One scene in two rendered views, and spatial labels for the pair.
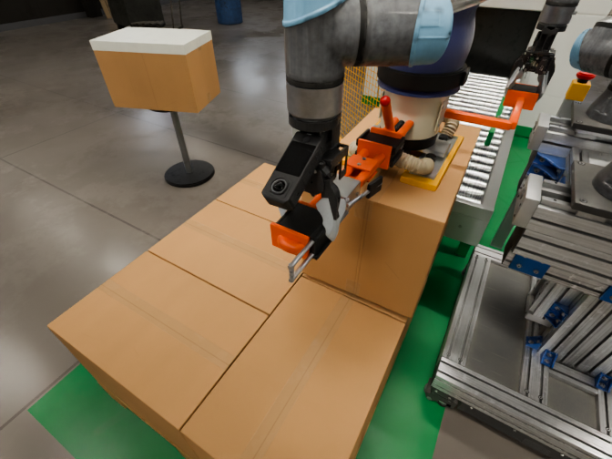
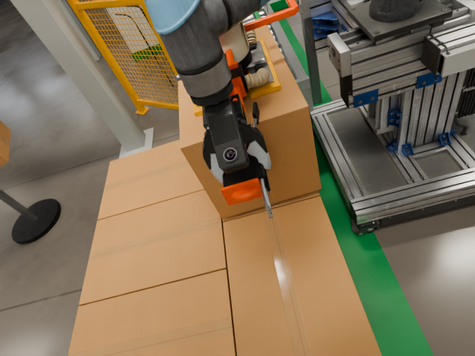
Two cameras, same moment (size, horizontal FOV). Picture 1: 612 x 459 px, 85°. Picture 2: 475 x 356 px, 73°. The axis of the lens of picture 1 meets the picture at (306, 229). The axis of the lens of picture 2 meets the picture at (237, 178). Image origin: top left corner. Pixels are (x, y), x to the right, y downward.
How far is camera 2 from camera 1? 18 cm
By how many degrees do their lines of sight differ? 15
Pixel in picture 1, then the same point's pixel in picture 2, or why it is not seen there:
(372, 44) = (235, 9)
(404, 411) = (353, 256)
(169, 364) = not seen: outside the picture
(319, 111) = (222, 81)
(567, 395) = (432, 163)
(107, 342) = not seen: outside the picture
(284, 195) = (240, 157)
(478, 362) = (372, 185)
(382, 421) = not seen: hidden behind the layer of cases
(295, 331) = (255, 263)
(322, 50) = (206, 34)
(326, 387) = (309, 279)
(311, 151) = (230, 114)
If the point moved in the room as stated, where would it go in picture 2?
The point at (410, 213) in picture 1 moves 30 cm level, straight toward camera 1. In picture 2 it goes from (280, 116) to (328, 188)
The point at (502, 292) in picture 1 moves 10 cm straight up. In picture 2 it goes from (349, 129) to (348, 116)
